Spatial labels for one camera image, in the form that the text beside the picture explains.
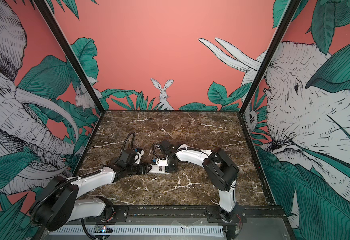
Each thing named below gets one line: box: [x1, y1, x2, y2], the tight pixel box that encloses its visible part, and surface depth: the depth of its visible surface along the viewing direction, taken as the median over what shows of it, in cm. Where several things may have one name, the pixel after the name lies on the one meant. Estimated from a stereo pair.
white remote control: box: [148, 164, 170, 175], surface depth 90 cm
